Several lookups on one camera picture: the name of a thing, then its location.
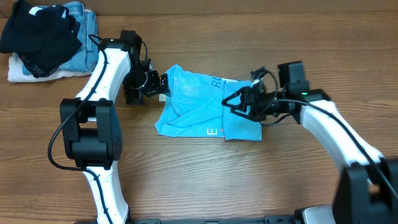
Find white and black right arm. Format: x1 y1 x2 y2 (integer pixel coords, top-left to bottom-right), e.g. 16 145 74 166
221 61 397 224

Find light blue printed t-shirt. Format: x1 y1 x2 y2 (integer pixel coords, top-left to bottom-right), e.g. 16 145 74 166
155 64 262 141

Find blue denim jeans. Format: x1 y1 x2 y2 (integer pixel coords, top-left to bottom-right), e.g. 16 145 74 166
21 1 103 76

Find black folded garment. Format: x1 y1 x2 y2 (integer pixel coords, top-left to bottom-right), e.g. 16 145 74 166
1 1 82 78

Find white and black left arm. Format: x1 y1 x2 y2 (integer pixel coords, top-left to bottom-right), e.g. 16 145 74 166
55 30 170 223

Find white folded garment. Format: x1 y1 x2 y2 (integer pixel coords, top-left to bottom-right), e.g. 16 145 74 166
7 53 91 83

